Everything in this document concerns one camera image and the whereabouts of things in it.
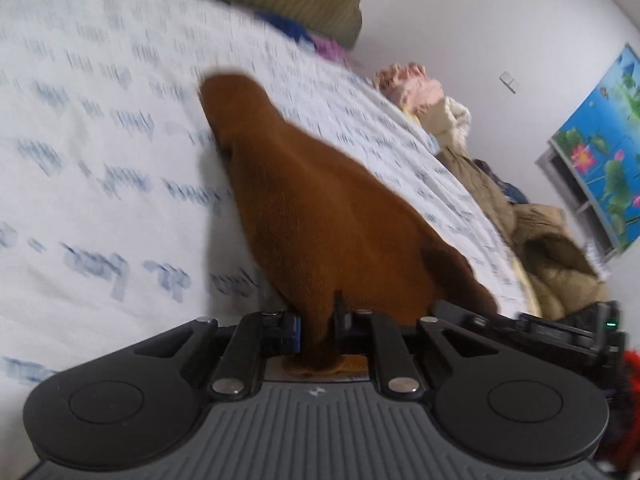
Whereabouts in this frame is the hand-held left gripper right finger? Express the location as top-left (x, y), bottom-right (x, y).
top-left (332, 291), bottom-right (503, 397)

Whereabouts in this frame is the brown knitted sweater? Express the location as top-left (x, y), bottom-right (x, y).
top-left (199, 74), bottom-right (501, 378)

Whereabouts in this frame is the dark blue cloth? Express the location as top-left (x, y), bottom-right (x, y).
top-left (472, 159), bottom-right (523, 205)

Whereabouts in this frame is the blue lotus picture panel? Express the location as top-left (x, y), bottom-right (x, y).
top-left (535, 44), bottom-right (640, 263)

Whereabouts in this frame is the khaki padded jacket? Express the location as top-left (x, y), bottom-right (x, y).
top-left (432, 130), bottom-right (613, 322)

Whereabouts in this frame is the cream fleece cloth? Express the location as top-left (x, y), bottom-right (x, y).
top-left (415, 96), bottom-right (472, 137)

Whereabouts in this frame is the pink clothes pile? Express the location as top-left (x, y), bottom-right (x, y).
top-left (374, 61), bottom-right (445, 113)

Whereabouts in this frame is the white script-printed bed sheet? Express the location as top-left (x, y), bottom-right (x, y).
top-left (0, 0), bottom-right (543, 466)

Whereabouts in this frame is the purple cloth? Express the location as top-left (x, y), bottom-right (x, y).
top-left (311, 34), bottom-right (348, 63)

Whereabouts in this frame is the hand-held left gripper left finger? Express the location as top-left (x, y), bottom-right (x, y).
top-left (134, 311), bottom-right (302, 397)

